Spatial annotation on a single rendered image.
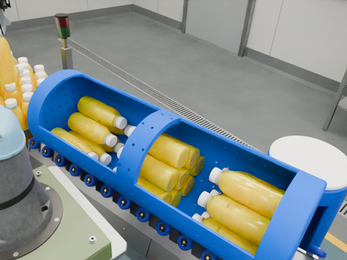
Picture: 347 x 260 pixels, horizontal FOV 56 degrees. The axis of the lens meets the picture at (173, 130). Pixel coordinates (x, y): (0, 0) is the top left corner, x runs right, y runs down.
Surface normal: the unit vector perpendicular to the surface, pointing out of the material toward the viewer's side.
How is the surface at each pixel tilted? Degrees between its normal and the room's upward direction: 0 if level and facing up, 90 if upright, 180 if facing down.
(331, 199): 90
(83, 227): 1
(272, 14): 90
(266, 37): 90
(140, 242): 71
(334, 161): 0
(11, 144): 88
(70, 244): 1
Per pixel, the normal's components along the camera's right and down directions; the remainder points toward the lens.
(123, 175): -0.52, 0.25
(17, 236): 0.57, 0.23
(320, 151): 0.07, -0.82
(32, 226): 0.79, 0.11
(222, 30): -0.73, 0.35
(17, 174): 0.90, 0.29
